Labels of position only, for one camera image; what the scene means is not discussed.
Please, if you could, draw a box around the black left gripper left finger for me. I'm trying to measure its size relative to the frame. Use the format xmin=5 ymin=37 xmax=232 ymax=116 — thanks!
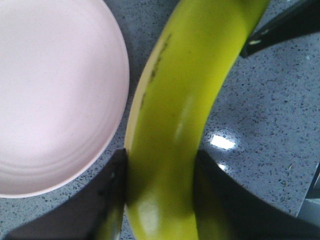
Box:
xmin=5 ymin=149 xmax=128 ymax=240

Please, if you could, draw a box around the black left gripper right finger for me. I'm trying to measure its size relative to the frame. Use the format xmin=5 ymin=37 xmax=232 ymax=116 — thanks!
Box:
xmin=193 ymin=150 xmax=320 ymax=240

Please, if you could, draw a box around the yellow banana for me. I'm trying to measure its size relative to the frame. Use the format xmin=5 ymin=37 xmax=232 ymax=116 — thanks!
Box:
xmin=124 ymin=0 xmax=269 ymax=240

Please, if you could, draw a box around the pink plate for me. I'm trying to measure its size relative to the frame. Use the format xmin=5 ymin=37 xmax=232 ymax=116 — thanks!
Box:
xmin=0 ymin=0 xmax=130 ymax=198

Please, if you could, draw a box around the black camera stand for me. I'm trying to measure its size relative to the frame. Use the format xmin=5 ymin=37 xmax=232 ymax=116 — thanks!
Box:
xmin=240 ymin=0 xmax=320 ymax=58

